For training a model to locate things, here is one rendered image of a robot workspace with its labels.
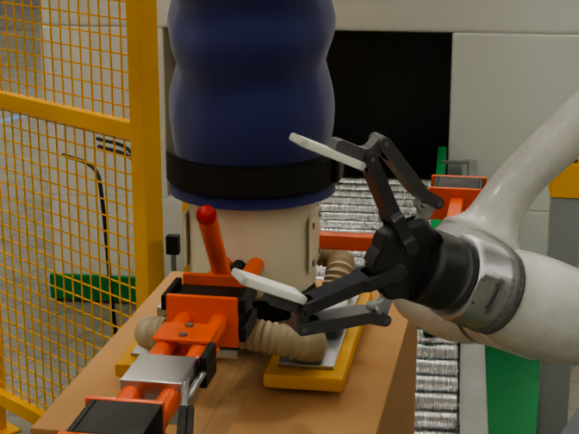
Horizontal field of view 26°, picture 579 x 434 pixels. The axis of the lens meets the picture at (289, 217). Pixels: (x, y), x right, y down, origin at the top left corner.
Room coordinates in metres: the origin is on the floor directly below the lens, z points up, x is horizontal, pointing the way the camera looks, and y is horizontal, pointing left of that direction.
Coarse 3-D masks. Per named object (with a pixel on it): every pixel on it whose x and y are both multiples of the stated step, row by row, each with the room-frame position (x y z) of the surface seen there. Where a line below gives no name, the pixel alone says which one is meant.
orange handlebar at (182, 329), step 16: (448, 208) 1.76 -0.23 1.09; (320, 240) 1.62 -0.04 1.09; (336, 240) 1.62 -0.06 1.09; (352, 240) 1.62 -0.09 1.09; (368, 240) 1.61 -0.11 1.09; (256, 272) 1.48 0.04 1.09; (176, 320) 1.30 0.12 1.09; (192, 320) 1.32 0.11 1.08; (224, 320) 1.31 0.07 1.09; (160, 336) 1.24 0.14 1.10; (176, 336) 1.24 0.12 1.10; (192, 336) 1.24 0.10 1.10; (208, 336) 1.24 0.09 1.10; (160, 352) 1.21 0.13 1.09; (176, 352) 1.26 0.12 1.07; (192, 352) 1.20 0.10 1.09; (176, 400) 1.10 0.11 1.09
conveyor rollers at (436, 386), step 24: (336, 192) 3.97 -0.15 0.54; (360, 192) 3.96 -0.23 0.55; (336, 216) 3.69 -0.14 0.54; (360, 216) 3.69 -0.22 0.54; (408, 216) 3.67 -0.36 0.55; (360, 264) 3.23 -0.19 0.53; (432, 336) 2.67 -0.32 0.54; (432, 360) 2.51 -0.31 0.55; (456, 360) 2.57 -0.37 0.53; (432, 384) 2.40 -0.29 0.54; (456, 384) 2.40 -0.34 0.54; (432, 408) 2.31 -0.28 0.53; (456, 408) 2.31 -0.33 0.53; (432, 432) 2.15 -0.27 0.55; (456, 432) 2.22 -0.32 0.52
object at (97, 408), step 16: (96, 400) 1.05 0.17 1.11; (112, 400) 1.05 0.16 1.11; (128, 400) 1.05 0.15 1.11; (144, 400) 1.05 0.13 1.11; (160, 400) 1.05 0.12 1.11; (80, 416) 1.02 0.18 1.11; (96, 416) 1.02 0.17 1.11; (112, 416) 1.02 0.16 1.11; (128, 416) 1.02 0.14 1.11; (144, 416) 1.02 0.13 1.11; (160, 416) 1.04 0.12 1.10; (64, 432) 0.99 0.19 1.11; (80, 432) 0.99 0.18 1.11; (96, 432) 0.99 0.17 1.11; (112, 432) 0.99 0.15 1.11; (128, 432) 0.99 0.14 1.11; (144, 432) 0.99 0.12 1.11; (160, 432) 1.04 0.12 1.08
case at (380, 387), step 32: (160, 288) 1.84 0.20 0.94; (128, 320) 1.70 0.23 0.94; (256, 352) 1.57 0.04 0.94; (384, 352) 1.57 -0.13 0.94; (96, 384) 1.47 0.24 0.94; (224, 384) 1.47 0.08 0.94; (256, 384) 1.47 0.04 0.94; (352, 384) 1.47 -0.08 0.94; (384, 384) 1.47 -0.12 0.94; (64, 416) 1.37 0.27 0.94; (224, 416) 1.37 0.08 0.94; (256, 416) 1.37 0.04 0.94; (288, 416) 1.37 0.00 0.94; (320, 416) 1.37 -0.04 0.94; (352, 416) 1.37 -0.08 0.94; (384, 416) 1.41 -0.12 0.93
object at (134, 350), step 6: (156, 312) 1.65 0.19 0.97; (132, 342) 1.54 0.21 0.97; (132, 348) 1.52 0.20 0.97; (138, 348) 1.50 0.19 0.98; (126, 354) 1.50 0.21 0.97; (132, 354) 1.49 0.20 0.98; (138, 354) 1.49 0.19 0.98; (120, 360) 1.48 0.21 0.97; (126, 360) 1.48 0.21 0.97; (132, 360) 1.48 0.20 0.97; (120, 366) 1.46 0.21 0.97; (126, 366) 1.46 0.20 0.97; (120, 372) 1.46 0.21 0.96
